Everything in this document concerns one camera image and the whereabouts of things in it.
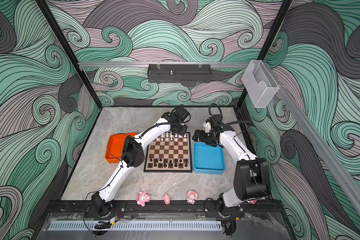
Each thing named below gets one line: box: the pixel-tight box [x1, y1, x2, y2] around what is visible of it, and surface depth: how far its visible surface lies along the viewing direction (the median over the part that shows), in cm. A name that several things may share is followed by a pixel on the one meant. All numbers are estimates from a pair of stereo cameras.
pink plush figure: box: [136, 190, 151, 207], surface depth 76 cm
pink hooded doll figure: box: [186, 189, 198, 205], surface depth 76 cm
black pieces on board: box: [148, 158, 188, 168], surface depth 89 cm
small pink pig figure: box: [163, 193, 171, 206], surface depth 77 cm
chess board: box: [143, 131, 193, 173], surface depth 92 cm
